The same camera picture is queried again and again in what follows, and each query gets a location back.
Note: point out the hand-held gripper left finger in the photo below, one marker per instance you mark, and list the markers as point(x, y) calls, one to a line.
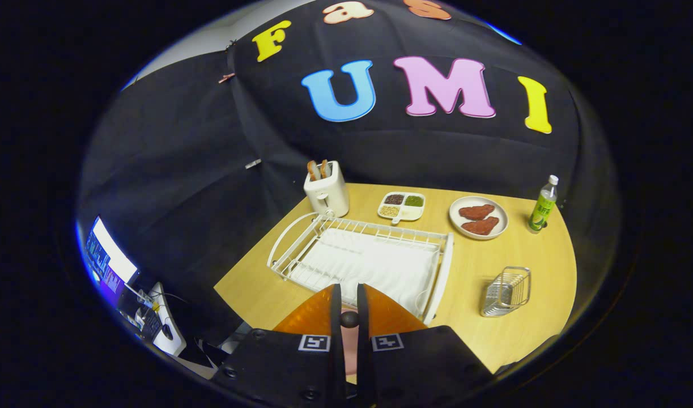
point(289, 362)

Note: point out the green drink bottle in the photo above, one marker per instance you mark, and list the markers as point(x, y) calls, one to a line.
point(543, 209)

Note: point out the white backdrop clip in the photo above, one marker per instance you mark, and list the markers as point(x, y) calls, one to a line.
point(253, 164)

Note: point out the toasted bread slice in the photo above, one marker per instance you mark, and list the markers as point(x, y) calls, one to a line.
point(324, 168)
point(313, 170)

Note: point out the beige round serving dish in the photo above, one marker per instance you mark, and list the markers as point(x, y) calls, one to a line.
point(456, 224)

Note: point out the white toaster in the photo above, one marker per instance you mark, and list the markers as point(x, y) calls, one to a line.
point(329, 195)

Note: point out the white divided condiment dish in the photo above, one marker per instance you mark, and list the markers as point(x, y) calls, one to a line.
point(402, 214)

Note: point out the white side desk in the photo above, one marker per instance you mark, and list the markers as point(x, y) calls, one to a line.
point(173, 340)

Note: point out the pink plate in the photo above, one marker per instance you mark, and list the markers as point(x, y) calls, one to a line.
point(350, 351)

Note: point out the computer monitor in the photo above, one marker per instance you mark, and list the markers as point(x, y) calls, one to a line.
point(111, 260)

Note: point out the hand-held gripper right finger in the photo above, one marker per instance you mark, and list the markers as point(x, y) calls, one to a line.
point(414, 368)

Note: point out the brown meat steak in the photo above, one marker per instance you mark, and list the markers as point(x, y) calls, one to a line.
point(481, 226)
point(476, 212)

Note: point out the black backdrop cloth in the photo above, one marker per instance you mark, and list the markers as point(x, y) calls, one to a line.
point(182, 170)

